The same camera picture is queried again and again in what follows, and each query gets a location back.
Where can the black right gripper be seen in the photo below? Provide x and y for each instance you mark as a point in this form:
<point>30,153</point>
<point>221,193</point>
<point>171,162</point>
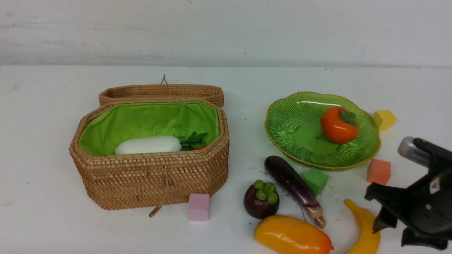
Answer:
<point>424,207</point>

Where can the yellow banana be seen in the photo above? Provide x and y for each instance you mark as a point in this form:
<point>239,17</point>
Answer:
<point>367,242</point>

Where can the orange persimmon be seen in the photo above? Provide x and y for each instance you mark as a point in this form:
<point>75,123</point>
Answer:
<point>339,125</point>

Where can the yellow orange mango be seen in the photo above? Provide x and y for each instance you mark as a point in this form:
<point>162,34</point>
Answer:
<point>289,235</point>

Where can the dark purple mangosteen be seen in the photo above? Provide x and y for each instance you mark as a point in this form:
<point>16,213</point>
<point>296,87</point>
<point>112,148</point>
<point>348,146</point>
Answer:
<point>261,199</point>

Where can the orange carrot with green leaves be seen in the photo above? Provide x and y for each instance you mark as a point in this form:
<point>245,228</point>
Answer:
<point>195,141</point>

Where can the orange foam cube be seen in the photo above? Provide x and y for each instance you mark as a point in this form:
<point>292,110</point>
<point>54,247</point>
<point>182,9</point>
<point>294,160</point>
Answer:
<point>379,172</point>

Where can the green foam cube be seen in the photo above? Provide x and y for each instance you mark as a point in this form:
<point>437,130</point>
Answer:
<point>315,180</point>

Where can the yellow foam block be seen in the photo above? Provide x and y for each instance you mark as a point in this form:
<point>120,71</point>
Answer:
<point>384,119</point>

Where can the green leaf-shaped glass plate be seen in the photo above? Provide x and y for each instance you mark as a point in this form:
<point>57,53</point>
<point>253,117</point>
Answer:
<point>293,124</point>

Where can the purple eggplant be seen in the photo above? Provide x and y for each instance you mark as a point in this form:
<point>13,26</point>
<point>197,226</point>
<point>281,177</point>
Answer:
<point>288,178</point>

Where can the pink foam cube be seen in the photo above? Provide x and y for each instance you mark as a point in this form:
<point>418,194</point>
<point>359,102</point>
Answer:
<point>199,207</point>

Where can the white radish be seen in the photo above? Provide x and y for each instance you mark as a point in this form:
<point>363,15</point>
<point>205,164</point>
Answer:
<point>154,144</point>

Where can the woven rattan basket lid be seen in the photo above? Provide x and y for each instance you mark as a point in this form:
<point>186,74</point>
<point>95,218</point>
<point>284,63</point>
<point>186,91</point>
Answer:
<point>213,94</point>

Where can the woven rattan basket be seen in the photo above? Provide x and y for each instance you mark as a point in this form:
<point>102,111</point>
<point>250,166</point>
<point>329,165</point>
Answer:
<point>135,181</point>

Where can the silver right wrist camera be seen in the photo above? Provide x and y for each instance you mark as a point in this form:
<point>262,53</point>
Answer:
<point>409,151</point>

